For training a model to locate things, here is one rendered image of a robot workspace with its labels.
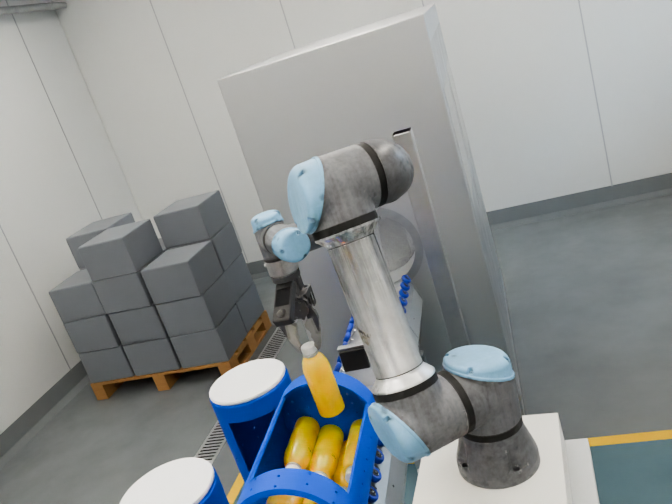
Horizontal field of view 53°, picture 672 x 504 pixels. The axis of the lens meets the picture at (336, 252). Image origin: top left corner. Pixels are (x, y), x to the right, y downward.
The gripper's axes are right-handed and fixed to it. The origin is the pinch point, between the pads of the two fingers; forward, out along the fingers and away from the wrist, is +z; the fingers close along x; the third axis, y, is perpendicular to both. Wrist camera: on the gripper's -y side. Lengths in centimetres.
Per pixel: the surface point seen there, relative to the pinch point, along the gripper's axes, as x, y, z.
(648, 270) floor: -133, 287, 136
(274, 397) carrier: 33, 41, 36
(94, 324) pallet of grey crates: 245, 254, 76
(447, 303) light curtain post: -28, 63, 25
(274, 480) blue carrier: 4.5, -33.4, 12.1
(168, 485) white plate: 52, -3, 32
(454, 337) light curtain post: -28, 63, 38
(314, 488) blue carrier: -3.8, -34.3, 14.8
